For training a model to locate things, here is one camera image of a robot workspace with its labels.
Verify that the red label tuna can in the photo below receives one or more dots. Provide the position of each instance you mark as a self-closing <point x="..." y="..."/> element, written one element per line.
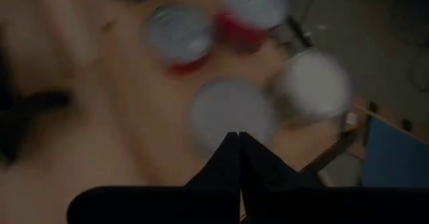
<point x="181" y="36"/>
<point x="254" y="6"/>

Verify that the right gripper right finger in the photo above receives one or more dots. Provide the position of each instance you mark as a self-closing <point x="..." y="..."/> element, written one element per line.
<point x="318" y="207"/>

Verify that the blue foam mat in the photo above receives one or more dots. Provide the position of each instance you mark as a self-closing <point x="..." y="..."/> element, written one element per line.
<point x="395" y="153"/>

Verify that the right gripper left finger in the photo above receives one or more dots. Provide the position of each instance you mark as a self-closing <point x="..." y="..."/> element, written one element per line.
<point x="151" y="207"/>

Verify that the green label seafood can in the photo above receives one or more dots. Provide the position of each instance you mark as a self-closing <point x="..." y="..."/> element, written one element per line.
<point x="231" y="110"/>
<point x="313" y="83"/>

